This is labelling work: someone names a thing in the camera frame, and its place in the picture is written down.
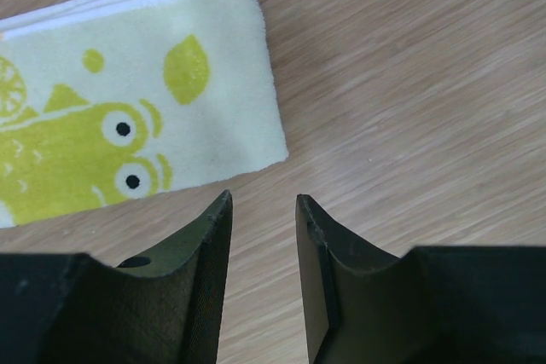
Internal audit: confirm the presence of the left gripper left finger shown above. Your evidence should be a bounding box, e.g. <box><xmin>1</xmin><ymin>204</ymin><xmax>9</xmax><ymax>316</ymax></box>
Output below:
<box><xmin>1</xmin><ymin>191</ymin><xmax>233</xmax><ymax>363</ymax></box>

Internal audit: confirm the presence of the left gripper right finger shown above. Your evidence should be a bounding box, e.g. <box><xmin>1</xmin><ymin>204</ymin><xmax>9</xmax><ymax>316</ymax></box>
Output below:
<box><xmin>295</xmin><ymin>194</ymin><xmax>545</xmax><ymax>363</ymax></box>

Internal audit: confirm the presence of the yellow green crocodile towel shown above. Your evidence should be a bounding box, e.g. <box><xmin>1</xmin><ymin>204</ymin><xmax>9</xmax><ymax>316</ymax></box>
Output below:
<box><xmin>1</xmin><ymin>0</ymin><xmax>288</xmax><ymax>228</ymax></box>

